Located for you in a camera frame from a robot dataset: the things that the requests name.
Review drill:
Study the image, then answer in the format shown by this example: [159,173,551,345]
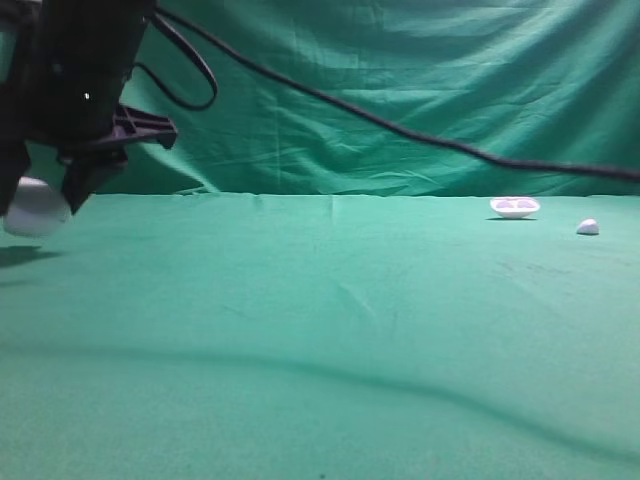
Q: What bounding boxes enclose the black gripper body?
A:
[0,0,179,166]

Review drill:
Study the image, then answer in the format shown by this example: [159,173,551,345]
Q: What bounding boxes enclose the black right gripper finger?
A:
[61,151,128,215]

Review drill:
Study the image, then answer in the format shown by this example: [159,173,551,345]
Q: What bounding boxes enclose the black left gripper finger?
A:
[0,141,29,216]

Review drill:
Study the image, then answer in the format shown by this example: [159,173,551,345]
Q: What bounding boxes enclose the white earphone case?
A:
[3,177,72,238]

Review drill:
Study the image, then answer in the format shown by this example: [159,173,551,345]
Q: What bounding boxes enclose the white open earphone tray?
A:
[489,197,541,219]

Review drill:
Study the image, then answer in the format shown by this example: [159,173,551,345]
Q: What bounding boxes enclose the green table cloth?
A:
[1,194,639,479]

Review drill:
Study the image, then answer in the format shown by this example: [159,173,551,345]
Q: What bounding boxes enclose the green backdrop cloth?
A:
[104,1,639,196]

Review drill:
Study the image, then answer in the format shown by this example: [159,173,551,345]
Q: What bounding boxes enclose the small white earbud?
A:
[576,218,600,236]

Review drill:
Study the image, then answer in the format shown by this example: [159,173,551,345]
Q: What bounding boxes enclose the black cable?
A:
[133,4,640,182]

